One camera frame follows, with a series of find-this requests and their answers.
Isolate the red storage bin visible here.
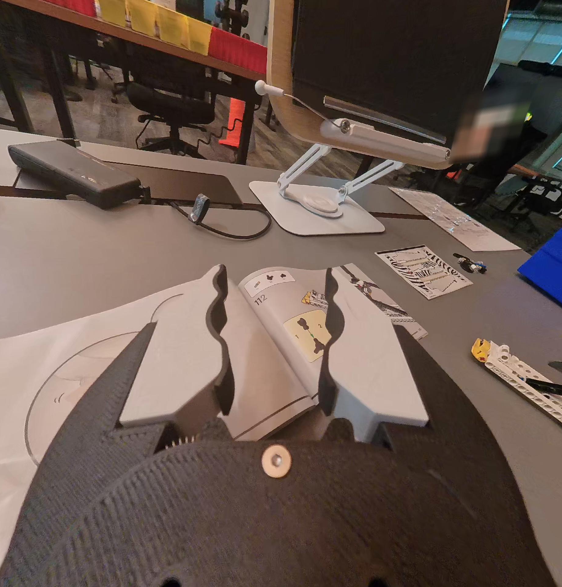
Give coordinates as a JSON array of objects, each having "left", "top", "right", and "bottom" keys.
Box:
[
  {"left": 209, "top": 27, "right": 269, "bottom": 76},
  {"left": 47, "top": 0, "right": 97, "bottom": 18}
]

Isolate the yellow storage bin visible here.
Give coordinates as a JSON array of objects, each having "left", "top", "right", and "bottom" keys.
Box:
[
  {"left": 97, "top": 0, "right": 128, "bottom": 27},
  {"left": 188, "top": 16, "right": 213, "bottom": 57},
  {"left": 157, "top": 5, "right": 191, "bottom": 50},
  {"left": 126, "top": 0, "right": 159, "bottom": 36}
]

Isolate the white toy beam assembly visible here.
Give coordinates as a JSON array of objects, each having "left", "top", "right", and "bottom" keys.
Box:
[{"left": 471, "top": 338, "right": 562, "bottom": 434}]

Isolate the laptop on stand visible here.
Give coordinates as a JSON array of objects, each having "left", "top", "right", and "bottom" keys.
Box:
[{"left": 266, "top": 0, "right": 511, "bottom": 170}]

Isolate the black braided cable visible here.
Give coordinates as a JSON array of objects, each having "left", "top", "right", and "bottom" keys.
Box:
[{"left": 171, "top": 193, "right": 272, "bottom": 240}]

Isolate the pile of small toy bricks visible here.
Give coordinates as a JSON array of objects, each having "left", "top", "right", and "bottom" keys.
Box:
[{"left": 453, "top": 252, "right": 488, "bottom": 275}]

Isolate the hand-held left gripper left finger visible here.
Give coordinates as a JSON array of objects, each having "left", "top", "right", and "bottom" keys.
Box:
[{"left": 118, "top": 264, "right": 237, "bottom": 429}]

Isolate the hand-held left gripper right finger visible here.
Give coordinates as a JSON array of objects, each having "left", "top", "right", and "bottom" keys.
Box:
[{"left": 318, "top": 267, "right": 431, "bottom": 445}]

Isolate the long wooden workbench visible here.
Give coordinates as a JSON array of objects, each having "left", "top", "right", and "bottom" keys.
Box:
[{"left": 0, "top": 0, "right": 269, "bottom": 166}]

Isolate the silver monitor stand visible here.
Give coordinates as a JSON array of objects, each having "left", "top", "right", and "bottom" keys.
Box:
[{"left": 249, "top": 118, "right": 451, "bottom": 237}]

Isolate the white printed paper sheet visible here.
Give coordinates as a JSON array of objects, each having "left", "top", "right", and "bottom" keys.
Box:
[{"left": 389, "top": 186, "right": 522, "bottom": 252}]

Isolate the blue storage bin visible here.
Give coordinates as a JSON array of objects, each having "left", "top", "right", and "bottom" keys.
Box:
[{"left": 518, "top": 220, "right": 562, "bottom": 317}]

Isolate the black office chair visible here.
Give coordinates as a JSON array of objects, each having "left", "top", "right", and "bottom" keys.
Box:
[{"left": 125, "top": 80, "right": 216, "bottom": 157}]

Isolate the zebra sticker sheet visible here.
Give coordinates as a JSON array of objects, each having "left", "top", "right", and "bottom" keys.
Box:
[{"left": 375, "top": 245, "right": 473, "bottom": 300}]

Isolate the thin grey tether wire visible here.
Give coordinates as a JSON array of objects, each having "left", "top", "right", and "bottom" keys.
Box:
[{"left": 255, "top": 80, "right": 350, "bottom": 131}]

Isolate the grey power brick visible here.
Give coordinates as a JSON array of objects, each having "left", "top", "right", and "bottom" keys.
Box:
[{"left": 8, "top": 140, "right": 142, "bottom": 210}]

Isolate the instruction booklet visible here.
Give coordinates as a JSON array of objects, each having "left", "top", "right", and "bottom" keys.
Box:
[{"left": 0, "top": 263, "right": 428, "bottom": 571}]

